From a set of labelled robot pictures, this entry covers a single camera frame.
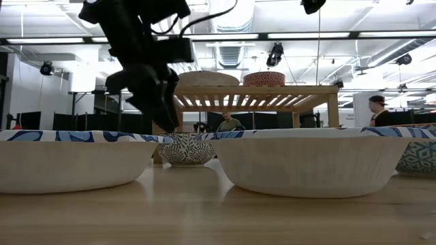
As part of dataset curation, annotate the small geometric patterned bowl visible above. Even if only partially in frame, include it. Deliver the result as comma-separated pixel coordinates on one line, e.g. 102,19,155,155
384,122,436,178

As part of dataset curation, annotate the black overhead frame bar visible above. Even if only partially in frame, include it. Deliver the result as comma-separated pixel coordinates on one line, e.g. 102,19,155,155
0,31,436,45

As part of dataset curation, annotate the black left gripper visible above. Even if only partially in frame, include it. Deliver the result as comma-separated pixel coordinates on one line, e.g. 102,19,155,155
101,12,181,133

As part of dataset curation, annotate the black partition screen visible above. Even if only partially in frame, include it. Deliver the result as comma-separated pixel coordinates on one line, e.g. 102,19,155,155
52,110,153,135

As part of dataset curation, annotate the blue rimmed paper bowl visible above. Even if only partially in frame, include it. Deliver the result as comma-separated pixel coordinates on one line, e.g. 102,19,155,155
0,129,173,195
196,126,436,199
176,70,240,87

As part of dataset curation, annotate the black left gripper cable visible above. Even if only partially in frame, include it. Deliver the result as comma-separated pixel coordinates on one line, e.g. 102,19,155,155
149,0,239,39

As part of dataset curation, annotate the person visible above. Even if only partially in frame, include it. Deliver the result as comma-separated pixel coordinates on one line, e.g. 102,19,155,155
368,95,391,128
216,112,244,133

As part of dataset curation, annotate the silver ceiling air duct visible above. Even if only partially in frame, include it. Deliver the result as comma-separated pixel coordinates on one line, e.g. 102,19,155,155
206,0,256,33

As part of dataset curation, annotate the red patterned bowl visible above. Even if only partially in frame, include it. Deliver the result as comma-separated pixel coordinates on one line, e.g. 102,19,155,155
243,71,287,87

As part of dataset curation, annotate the black ceiling spotlight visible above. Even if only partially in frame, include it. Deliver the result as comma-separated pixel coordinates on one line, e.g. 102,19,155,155
40,61,56,77
266,42,285,68
396,53,414,67

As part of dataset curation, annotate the white cylindrical machine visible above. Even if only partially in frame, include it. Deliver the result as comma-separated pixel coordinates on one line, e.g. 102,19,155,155
352,91,375,128

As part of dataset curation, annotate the small floral patterned bowl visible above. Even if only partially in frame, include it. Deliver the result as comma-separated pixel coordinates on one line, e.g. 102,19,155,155
155,131,217,168

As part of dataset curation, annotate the wooden slatted shelf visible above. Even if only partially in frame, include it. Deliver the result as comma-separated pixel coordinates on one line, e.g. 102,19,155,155
153,84,341,165

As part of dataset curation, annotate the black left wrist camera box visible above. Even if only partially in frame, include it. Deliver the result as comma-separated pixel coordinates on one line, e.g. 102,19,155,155
158,36,196,65

